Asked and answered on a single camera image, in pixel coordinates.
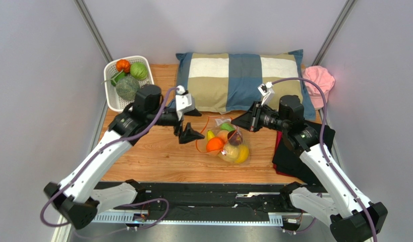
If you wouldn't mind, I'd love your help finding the yellow toy banana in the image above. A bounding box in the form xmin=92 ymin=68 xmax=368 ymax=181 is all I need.
xmin=207 ymin=130 xmax=215 ymax=141

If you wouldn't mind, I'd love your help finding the dark brown toy fruit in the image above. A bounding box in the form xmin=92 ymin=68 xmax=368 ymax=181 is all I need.
xmin=227 ymin=130 xmax=244 ymax=146

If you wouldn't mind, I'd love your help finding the orange toy orange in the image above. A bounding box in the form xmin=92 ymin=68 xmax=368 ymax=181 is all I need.
xmin=206 ymin=137 xmax=225 ymax=152

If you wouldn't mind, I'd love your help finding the clear zip bag orange zipper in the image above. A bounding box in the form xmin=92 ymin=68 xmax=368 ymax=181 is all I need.
xmin=196 ymin=115 xmax=250 ymax=164

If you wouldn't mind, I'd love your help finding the yellow toy lemon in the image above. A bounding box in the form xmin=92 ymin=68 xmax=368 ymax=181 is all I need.
xmin=234 ymin=145 xmax=250 ymax=164

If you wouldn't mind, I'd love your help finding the pale yellow toy pear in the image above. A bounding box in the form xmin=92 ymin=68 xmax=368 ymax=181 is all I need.
xmin=221 ymin=143 xmax=240 ymax=163

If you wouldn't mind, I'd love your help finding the pink toy peach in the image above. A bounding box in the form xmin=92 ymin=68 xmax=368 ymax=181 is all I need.
xmin=216 ymin=130 xmax=229 ymax=143

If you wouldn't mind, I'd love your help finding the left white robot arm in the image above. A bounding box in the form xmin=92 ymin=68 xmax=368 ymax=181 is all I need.
xmin=44 ymin=85 xmax=203 ymax=229

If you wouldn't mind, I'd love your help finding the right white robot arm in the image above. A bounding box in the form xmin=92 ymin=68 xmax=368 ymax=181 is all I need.
xmin=231 ymin=95 xmax=388 ymax=241

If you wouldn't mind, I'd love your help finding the plaid blue beige pillow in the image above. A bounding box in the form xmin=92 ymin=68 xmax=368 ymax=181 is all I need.
xmin=176 ymin=49 xmax=316 ymax=120

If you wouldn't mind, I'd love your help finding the black folded cloth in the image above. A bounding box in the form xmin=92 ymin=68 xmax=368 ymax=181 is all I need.
xmin=272 ymin=121 xmax=336 ymax=186

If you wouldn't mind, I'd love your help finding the netted green toy melon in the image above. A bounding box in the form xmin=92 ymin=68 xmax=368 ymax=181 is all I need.
xmin=115 ymin=76 xmax=141 ymax=101

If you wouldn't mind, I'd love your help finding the white perforated plastic basket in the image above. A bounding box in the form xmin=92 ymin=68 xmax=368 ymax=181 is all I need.
xmin=103 ymin=55 xmax=154 ymax=112

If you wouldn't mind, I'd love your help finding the green toy cabbage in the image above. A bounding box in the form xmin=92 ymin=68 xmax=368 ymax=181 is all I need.
xmin=130 ymin=62 xmax=149 ymax=81

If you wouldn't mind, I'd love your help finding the dark green leafy toy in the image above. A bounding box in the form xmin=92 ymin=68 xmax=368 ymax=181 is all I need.
xmin=102 ymin=71 xmax=123 ymax=84

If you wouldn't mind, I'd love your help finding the pink cap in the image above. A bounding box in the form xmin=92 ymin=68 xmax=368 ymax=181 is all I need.
xmin=302 ymin=66 xmax=335 ymax=110

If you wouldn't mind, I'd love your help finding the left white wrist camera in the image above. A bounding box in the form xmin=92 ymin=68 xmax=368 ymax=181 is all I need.
xmin=175 ymin=85 xmax=195 ymax=120

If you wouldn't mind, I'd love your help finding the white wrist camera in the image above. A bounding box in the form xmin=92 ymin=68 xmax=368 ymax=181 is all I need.
xmin=258 ymin=82 xmax=275 ymax=106
xmin=175 ymin=85 xmax=195 ymax=120

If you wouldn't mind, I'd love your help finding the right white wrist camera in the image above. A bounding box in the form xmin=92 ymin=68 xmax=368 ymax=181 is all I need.
xmin=258 ymin=82 xmax=275 ymax=106

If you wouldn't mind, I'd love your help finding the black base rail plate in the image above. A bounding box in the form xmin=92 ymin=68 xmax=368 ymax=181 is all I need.
xmin=92 ymin=181 xmax=314 ymax=223

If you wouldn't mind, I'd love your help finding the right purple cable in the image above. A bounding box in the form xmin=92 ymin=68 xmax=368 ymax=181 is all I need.
xmin=271 ymin=77 xmax=379 ymax=242

